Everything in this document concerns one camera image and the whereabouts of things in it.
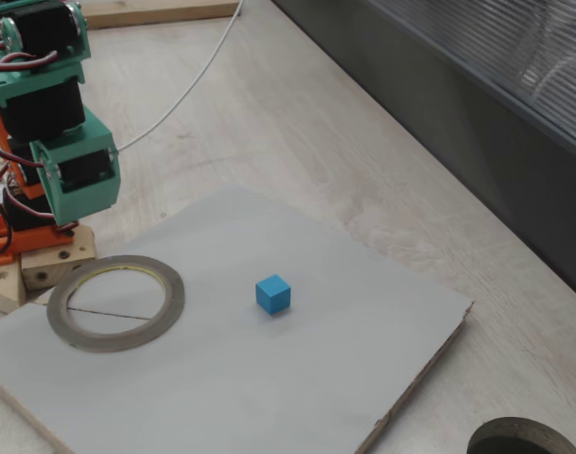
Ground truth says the grey ribbed partition panel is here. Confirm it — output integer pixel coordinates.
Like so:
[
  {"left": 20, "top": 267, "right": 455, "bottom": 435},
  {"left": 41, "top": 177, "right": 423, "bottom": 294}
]
[{"left": 272, "top": 0, "right": 576, "bottom": 306}]

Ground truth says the wooden plank with holes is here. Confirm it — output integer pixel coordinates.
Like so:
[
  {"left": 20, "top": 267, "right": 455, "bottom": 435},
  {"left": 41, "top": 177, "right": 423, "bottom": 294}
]
[{"left": 20, "top": 224, "right": 97, "bottom": 290}]

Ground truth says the blue cube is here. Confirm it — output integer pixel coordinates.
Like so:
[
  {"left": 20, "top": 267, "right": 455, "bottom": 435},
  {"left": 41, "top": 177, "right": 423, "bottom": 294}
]
[{"left": 254, "top": 273, "right": 292, "bottom": 316}]

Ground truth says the white cable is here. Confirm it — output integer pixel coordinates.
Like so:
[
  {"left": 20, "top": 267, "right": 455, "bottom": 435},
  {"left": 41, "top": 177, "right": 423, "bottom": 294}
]
[{"left": 116, "top": 0, "right": 245, "bottom": 152}]

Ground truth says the grey ring of tape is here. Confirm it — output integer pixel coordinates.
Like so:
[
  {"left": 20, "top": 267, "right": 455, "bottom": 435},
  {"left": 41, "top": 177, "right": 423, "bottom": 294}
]
[{"left": 46, "top": 254, "right": 185, "bottom": 354}]

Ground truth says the plain wooden block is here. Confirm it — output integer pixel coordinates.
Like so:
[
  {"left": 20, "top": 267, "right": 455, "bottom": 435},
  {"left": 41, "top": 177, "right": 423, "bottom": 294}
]
[{"left": 0, "top": 259, "right": 27, "bottom": 316}]

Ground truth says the wooden plank without holes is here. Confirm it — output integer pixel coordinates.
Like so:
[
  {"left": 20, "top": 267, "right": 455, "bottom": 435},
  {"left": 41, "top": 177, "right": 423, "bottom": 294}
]
[{"left": 81, "top": 0, "right": 241, "bottom": 30}]

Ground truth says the grey-faced chipboard panel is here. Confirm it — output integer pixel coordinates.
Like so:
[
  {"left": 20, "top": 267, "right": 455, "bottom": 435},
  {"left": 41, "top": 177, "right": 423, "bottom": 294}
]
[{"left": 0, "top": 183, "right": 474, "bottom": 454}]

